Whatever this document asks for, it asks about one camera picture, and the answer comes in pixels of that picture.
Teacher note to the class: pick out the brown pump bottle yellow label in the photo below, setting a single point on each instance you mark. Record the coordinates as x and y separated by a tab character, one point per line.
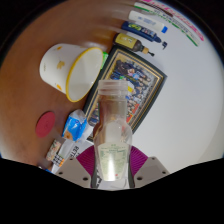
128	41

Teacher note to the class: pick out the white mug with yellow rim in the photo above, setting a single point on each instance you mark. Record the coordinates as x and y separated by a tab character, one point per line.
60	66

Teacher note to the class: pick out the blue tissue pack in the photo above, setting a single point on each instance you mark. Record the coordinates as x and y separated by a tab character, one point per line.
75	126

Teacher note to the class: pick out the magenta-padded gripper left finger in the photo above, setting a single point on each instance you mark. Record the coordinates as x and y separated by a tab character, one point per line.
75	170

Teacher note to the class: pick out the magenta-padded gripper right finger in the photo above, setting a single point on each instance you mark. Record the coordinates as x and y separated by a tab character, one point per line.
150	170

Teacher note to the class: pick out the green soap bar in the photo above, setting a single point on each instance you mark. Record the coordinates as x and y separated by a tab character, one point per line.
105	59

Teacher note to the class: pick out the puzzle cube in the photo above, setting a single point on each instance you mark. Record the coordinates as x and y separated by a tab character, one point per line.
59	160

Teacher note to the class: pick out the framed group photo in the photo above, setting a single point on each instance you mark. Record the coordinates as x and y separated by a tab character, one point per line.
143	83

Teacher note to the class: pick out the white paper gift bag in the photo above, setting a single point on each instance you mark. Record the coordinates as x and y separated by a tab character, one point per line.
75	148

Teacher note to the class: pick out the flat round red coaster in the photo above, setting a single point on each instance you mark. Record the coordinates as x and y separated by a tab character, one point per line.
45	124

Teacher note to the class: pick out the white tube with blue cap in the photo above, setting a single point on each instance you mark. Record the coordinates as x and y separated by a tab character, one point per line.
146	20

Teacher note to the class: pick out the dark blue pump bottle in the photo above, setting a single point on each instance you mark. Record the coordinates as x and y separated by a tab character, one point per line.
140	30

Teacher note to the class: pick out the clear plastic water bottle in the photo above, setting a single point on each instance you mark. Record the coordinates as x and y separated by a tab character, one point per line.
112	146

